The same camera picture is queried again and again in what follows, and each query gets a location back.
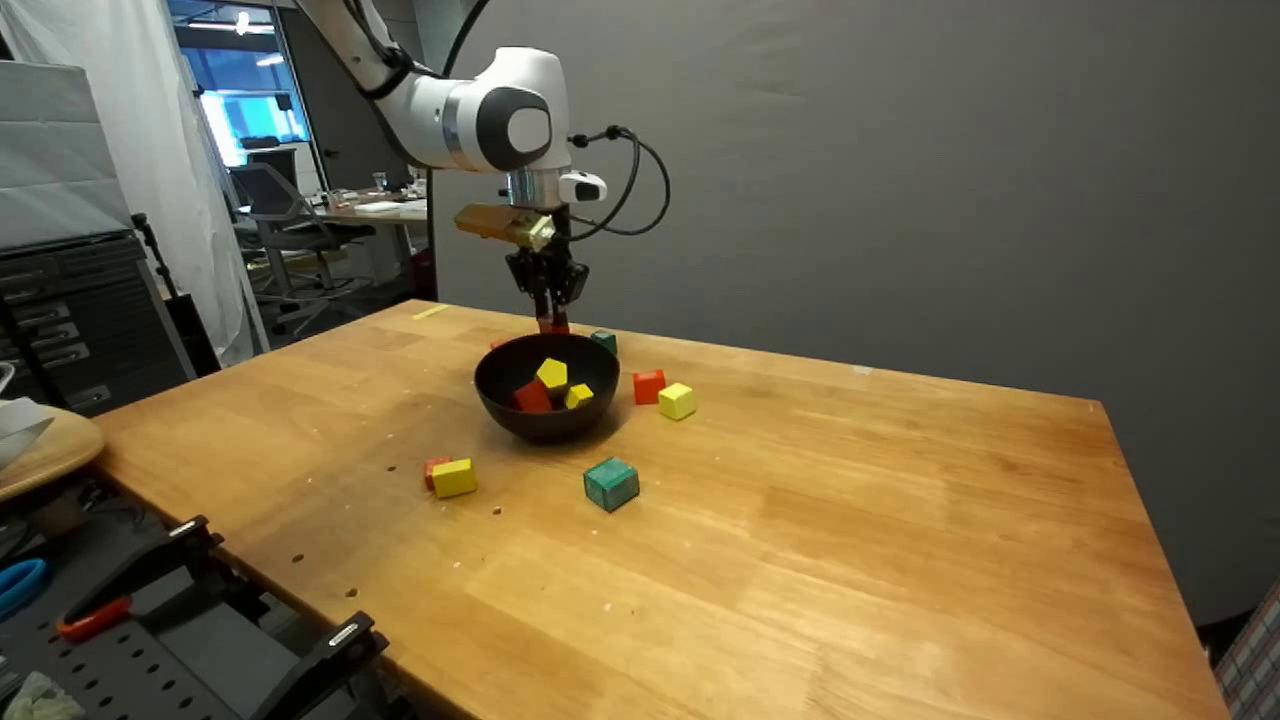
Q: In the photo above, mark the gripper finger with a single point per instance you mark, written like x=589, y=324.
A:
x=526, y=274
x=572, y=280

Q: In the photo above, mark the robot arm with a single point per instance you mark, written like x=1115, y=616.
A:
x=450, y=112

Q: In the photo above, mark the small green cube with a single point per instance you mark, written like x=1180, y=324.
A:
x=604, y=342

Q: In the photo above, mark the small yellow cube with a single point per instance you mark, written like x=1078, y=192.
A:
x=578, y=396

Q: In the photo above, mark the black bowl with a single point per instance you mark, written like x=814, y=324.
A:
x=545, y=420

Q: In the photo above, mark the large green cube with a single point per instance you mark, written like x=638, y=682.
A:
x=611, y=485

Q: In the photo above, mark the yellow tape strip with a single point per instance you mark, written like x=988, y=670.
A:
x=430, y=312

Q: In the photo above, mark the desk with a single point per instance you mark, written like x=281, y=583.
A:
x=385, y=212

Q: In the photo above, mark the office chair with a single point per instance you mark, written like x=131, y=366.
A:
x=290, y=225

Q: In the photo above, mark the monitor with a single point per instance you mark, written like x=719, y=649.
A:
x=250, y=120

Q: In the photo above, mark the stand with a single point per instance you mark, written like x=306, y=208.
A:
x=165, y=290

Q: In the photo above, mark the white curtain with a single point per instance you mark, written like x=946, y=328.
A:
x=150, y=130

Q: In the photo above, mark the black clamp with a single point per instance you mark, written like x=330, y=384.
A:
x=320, y=655
x=150, y=560

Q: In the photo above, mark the black drawer cabinet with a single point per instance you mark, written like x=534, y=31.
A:
x=80, y=310

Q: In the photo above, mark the grey box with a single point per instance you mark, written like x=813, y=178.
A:
x=50, y=150

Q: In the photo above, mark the round wooden board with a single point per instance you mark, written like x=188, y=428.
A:
x=55, y=450

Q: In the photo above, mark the white paper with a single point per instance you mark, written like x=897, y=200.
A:
x=18, y=425

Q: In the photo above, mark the black perforated workbench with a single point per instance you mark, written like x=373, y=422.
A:
x=120, y=670

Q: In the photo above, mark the plaid cloth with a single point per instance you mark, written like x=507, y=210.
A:
x=1255, y=660

